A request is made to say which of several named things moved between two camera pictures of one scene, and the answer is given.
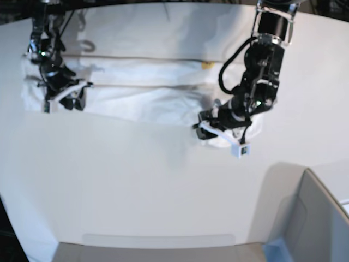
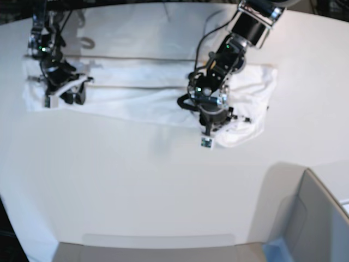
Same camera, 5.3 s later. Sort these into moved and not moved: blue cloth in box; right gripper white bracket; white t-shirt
Moved: right gripper white bracket
Not moved: blue cloth in box; white t-shirt
